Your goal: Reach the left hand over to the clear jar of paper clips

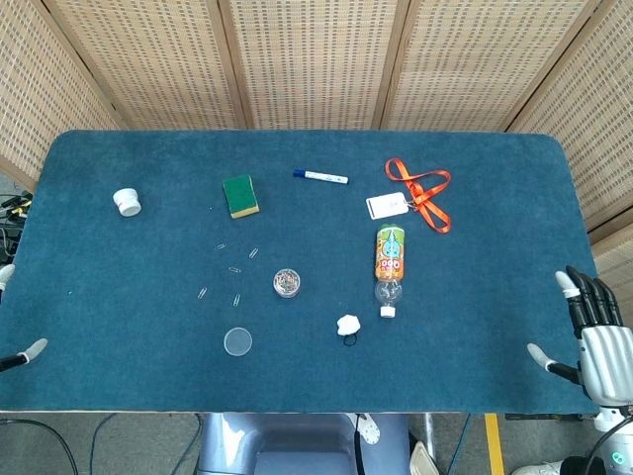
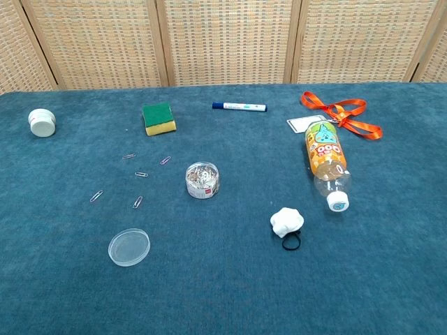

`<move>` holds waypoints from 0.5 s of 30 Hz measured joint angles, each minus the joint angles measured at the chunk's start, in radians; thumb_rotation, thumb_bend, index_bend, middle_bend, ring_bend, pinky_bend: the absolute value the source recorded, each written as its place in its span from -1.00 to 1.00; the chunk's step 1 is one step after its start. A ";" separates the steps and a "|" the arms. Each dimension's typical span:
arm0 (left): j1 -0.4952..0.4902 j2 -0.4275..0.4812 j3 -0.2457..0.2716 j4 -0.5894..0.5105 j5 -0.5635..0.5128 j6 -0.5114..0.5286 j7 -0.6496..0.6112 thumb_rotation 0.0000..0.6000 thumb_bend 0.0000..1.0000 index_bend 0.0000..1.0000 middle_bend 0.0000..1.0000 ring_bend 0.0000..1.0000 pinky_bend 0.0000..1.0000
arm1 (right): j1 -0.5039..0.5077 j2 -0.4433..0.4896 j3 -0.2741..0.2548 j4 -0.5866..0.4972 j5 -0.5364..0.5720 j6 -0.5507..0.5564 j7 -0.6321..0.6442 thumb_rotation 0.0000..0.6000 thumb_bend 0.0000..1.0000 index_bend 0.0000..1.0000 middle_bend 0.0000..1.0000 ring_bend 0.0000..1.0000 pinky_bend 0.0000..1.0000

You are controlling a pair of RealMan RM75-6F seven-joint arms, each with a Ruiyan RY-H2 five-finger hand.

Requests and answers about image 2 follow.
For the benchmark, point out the clear round container of clips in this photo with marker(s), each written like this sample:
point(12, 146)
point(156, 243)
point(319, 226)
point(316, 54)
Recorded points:
point(202, 183)

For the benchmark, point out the paper clip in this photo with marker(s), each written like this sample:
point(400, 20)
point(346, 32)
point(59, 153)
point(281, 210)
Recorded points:
point(96, 196)
point(165, 160)
point(129, 156)
point(141, 174)
point(138, 202)

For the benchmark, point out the paper clip bottom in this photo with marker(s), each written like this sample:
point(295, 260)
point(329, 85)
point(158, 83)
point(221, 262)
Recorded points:
point(138, 202)

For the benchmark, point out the blue capped whiteboard marker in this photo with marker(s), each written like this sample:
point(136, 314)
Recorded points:
point(241, 106)

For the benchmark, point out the white crumpled lump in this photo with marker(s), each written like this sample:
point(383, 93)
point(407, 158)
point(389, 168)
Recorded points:
point(286, 222)

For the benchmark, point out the green and yellow sponge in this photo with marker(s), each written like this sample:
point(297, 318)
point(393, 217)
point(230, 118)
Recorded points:
point(157, 115)

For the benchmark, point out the clear badge card holder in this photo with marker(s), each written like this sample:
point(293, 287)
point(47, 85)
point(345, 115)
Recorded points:
point(297, 125)

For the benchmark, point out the orange label plastic bottle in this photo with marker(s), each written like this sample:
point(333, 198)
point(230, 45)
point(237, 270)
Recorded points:
point(324, 150)

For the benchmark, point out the clear round plastic lid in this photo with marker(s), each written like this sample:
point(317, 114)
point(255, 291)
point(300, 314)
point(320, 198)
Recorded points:
point(129, 247)

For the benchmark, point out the woven folding screen panel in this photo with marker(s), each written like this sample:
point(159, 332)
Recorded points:
point(17, 52)
point(97, 42)
point(227, 42)
point(363, 38)
point(436, 59)

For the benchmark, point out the white plastic jar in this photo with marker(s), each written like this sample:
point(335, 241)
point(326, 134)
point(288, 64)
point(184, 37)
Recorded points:
point(42, 124)

